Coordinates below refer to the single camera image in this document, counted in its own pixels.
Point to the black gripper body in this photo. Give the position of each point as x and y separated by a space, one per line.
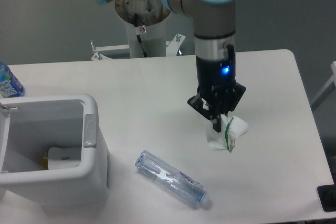
216 83

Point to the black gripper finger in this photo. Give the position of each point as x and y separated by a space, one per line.
235 96
198 104

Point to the white paper trash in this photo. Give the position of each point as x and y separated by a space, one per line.
231 129

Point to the clear plastic bottle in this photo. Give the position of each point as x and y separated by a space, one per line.
172 179

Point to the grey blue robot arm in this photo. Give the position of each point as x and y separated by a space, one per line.
214 27

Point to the white plastic trash can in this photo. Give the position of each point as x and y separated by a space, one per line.
30 126

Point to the black clamp at table edge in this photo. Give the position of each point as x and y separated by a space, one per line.
327 197

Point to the white paper in bin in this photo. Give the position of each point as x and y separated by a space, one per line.
61 158

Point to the blue labelled water bottle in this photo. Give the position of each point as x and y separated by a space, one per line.
10 85

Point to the white metal base bracket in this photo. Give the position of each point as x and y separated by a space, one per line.
174 47

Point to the white metal frame right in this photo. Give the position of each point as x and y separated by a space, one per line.
324 91

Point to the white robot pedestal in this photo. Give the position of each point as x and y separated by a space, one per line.
145 23

